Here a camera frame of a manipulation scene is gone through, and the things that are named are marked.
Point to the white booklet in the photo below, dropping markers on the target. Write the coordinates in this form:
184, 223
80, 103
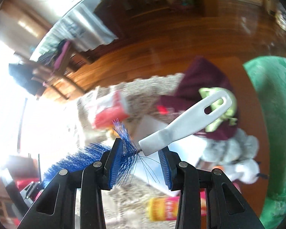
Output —
188, 152

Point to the wooden chair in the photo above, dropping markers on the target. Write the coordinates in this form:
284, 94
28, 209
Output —
62, 78

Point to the grey fluffy plush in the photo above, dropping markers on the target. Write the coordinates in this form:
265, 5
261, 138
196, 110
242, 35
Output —
228, 148

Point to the pink tissue pack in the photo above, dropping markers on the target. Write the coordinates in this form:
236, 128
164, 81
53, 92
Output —
109, 114

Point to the pink chip can yellow lid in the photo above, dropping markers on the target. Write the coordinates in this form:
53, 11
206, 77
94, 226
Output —
162, 208

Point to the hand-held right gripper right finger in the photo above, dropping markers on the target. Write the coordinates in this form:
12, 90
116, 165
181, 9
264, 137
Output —
165, 169

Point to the white sheet cover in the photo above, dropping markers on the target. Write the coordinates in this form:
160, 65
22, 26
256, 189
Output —
81, 26

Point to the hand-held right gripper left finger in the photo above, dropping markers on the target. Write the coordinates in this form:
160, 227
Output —
115, 164

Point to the purple cloth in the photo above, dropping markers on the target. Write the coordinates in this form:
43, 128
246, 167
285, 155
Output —
62, 54

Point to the cream lace tablecloth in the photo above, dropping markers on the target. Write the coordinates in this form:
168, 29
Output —
143, 93

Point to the maroon knit garment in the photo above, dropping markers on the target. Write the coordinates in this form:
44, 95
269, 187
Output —
200, 81

